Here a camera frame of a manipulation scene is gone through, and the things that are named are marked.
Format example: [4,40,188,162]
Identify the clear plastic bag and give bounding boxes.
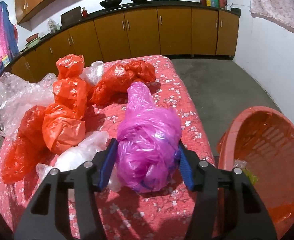
[35,131,110,181]

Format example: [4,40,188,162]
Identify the magenta plastic bag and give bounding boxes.
[116,82,182,193]

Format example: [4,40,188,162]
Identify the clear bubble wrap sheet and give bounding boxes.
[0,72,58,138]

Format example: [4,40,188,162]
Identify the orange plastic bag front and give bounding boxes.
[42,77,87,155]

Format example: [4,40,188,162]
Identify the orange plastic bag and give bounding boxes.
[42,77,87,155]
[56,54,85,80]
[87,60,155,106]

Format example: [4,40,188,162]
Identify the lower kitchen cabinets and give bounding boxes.
[11,7,240,82]

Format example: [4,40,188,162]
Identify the red plastic bag left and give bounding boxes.
[2,106,51,184]

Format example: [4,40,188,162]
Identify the red plastic basket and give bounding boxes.
[217,106,294,238]

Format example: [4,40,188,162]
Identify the orange plastic bag right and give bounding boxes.
[87,60,155,106]

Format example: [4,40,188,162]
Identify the orange plastic bag top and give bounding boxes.
[56,54,85,80]

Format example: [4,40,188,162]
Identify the stacked bowls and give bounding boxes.
[26,33,41,49]

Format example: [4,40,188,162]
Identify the clear jar on counter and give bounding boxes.
[47,18,60,34]

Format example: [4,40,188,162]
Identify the dark cutting board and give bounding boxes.
[60,7,82,28]

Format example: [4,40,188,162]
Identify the pink blue hanging cloth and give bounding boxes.
[0,1,19,63]

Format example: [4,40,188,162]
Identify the black wok left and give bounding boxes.
[100,0,123,9]

